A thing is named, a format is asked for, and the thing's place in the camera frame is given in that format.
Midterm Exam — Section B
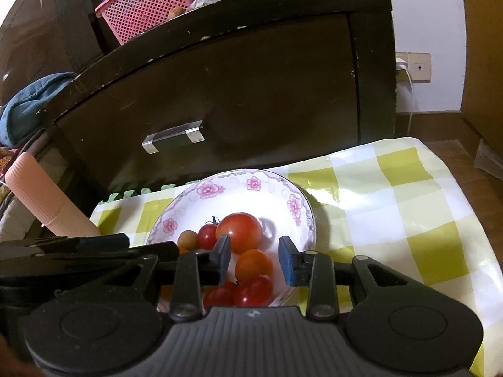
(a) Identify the cherry tomato with stem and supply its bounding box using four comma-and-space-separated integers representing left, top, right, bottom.
196, 217, 218, 250

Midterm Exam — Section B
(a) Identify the large red tomato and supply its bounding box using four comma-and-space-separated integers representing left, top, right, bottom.
216, 213, 263, 254

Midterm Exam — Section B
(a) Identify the white floral porcelain plate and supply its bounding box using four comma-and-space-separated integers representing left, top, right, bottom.
146, 168, 316, 306

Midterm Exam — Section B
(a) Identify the pink ribbed cylinder case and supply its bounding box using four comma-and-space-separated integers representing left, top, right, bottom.
5, 152, 100, 237

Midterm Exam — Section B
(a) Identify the green checkered tablecloth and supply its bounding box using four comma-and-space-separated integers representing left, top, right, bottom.
91, 138, 502, 376

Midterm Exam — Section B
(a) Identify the blue cloth on bed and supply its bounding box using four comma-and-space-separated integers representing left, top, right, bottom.
1, 72, 76, 148

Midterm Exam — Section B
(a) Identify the dark wooden nightstand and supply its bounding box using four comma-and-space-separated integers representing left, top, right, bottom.
43, 0, 395, 192

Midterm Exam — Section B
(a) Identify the pink plastic basket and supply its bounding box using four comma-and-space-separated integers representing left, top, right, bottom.
96, 0, 194, 44

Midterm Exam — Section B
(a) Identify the silver drawer handle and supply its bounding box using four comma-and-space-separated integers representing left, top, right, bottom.
142, 120, 205, 154

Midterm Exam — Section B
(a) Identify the white charging cable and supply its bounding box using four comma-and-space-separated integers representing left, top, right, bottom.
395, 59, 414, 138

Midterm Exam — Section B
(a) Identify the beige wall socket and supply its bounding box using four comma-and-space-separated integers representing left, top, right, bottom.
395, 52, 431, 84

